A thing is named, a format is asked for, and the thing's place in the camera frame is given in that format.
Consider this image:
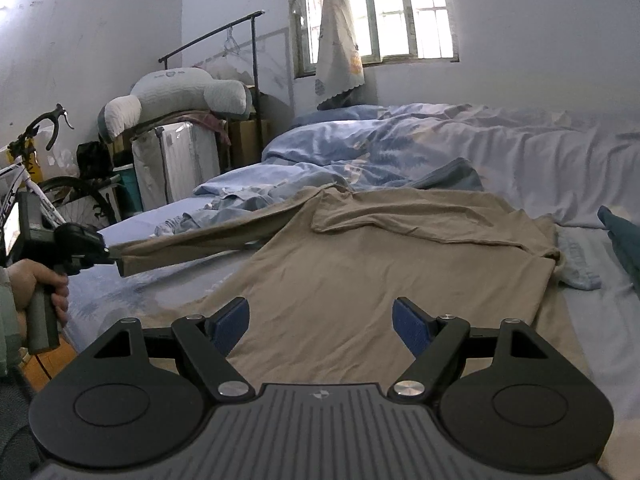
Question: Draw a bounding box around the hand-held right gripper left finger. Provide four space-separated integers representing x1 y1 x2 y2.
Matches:
95 296 253 403

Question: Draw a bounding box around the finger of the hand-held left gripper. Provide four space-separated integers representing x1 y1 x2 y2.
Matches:
100 245 126 277

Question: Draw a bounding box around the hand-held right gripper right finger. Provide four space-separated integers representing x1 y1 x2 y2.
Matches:
387 296 551 403

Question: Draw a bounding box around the beige shirt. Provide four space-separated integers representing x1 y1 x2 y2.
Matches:
107 186 596 396

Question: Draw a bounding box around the black metal clothes rack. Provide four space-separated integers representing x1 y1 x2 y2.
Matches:
159 10 266 163

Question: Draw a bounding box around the person's left hand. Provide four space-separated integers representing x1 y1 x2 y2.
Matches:
6 258 71 331

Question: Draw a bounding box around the white bicycle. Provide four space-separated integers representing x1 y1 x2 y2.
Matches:
0 104 123 241

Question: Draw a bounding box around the teal storage bin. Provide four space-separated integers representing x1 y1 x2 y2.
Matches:
111 162 143 216

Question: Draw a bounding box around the black backpack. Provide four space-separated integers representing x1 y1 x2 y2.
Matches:
75 141 113 181

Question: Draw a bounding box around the yellow bag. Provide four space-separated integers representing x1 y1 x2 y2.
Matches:
20 132 43 183

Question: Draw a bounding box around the light blue shirt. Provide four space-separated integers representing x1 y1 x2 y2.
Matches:
152 157 603 291

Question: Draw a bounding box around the white suitcase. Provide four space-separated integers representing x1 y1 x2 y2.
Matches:
131 120 223 211

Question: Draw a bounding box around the pink plaid cloth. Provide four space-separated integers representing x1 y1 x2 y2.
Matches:
180 112 231 146

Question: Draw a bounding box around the brown cardboard box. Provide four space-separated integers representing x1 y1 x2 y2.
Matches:
227 117 271 168

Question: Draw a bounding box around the white and green backrest pillow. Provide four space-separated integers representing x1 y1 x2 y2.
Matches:
97 67 255 143

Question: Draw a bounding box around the blue printed duvet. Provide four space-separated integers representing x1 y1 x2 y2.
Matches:
262 102 640 231

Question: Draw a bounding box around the white plastic bag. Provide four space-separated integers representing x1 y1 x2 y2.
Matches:
192 52 256 86

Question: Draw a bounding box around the blue pillow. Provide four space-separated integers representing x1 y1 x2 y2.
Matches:
292 105 388 128

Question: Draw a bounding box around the dark teal folded garment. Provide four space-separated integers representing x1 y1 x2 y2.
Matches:
597 205 640 291

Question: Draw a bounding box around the patterned beige curtain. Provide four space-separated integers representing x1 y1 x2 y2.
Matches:
314 0 367 110

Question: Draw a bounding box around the barred window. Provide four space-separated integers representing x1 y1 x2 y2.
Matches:
286 0 460 78

